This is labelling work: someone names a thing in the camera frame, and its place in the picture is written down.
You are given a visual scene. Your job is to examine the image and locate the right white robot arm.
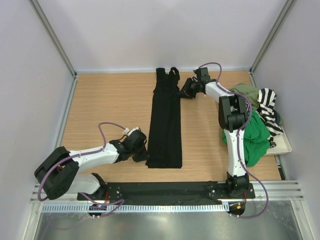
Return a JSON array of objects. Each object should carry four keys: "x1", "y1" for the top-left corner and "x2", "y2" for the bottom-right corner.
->
[{"x1": 179, "y1": 65, "x2": 252, "y2": 198}]

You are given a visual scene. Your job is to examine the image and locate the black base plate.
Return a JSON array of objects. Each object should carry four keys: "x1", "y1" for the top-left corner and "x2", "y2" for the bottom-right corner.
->
[{"x1": 89, "y1": 181, "x2": 244, "y2": 206}]

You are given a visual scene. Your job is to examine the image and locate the olive green tank top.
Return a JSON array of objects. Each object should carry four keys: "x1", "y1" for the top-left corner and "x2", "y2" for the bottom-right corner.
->
[{"x1": 229, "y1": 83, "x2": 285, "y2": 127}]

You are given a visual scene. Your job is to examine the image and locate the white plastic tray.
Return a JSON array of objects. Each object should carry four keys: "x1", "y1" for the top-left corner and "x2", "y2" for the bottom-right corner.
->
[{"x1": 265, "y1": 110, "x2": 292, "y2": 156}]

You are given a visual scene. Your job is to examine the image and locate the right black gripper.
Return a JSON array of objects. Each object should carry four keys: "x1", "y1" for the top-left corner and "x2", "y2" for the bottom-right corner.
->
[{"x1": 177, "y1": 78, "x2": 199, "y2": 100}]

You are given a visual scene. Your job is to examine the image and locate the left aluminium frame post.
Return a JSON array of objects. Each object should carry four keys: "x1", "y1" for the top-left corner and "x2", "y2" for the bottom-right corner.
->
[{"x1": 28, "y1": 0, "x2": 77, "y2": 78}]

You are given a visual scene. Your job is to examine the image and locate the slotted cable duct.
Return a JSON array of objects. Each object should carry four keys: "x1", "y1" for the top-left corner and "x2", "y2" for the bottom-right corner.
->
[{"x1": 41, "y1": 202, "x2": 229, "y2": 213}]

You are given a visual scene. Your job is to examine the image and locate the right aluminium frame post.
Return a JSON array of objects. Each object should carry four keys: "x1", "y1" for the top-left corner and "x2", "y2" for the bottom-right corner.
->
[{"x1": 249, "y1": 0, "x2": 297, "y2": 76}]

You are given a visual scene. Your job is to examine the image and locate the black white striped tank top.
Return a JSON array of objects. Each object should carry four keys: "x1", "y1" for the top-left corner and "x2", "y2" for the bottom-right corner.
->
[{"x1": 257, "y1": 88, "x2": 284, "y2": 148}]

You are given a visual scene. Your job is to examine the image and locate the aluminium frame post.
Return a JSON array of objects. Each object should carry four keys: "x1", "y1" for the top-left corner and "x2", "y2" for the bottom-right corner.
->
[
  {"x1": 249, "y1": 0, "x2": 297, "y2": 76},
  {"x1": 28, "y1": 0, "x2": 77, "y2": 78}
]

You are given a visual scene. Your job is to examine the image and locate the bright green tank top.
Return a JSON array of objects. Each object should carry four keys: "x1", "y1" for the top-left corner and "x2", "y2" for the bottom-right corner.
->
[{"x1": 221, "y1": 109, "x2": 272, "y2": 168}]

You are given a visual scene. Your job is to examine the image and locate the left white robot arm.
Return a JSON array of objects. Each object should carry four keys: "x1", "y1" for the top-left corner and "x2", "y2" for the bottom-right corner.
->
[{"x1": 34, "y1": 127, "x2": 149, "y2": 200}]

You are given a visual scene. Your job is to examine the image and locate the aluminium front rail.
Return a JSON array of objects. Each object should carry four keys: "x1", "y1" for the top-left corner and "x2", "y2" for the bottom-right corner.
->
[{"x1": 29, "y1": 180, "x2": 304, "y2": 204}]

